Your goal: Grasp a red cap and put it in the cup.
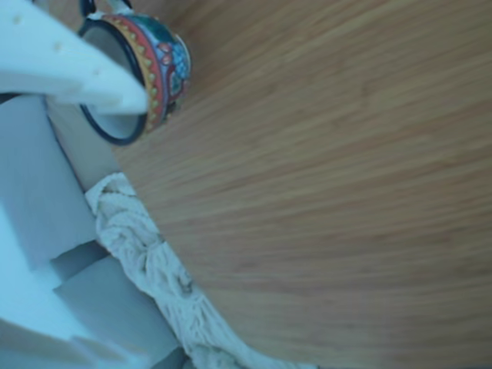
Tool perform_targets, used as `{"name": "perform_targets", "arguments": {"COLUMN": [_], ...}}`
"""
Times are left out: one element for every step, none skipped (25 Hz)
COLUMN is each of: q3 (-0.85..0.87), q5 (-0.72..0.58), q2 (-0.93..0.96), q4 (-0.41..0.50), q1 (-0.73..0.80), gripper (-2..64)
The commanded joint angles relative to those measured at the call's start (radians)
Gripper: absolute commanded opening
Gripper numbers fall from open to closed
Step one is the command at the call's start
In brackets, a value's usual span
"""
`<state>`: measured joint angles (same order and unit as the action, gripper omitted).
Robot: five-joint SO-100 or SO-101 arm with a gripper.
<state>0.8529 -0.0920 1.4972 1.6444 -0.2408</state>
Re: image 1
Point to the colourful patterned ceramic cup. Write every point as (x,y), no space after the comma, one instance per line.
(169,65)

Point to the white knitted blanket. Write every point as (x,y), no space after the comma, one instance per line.
(130,238)

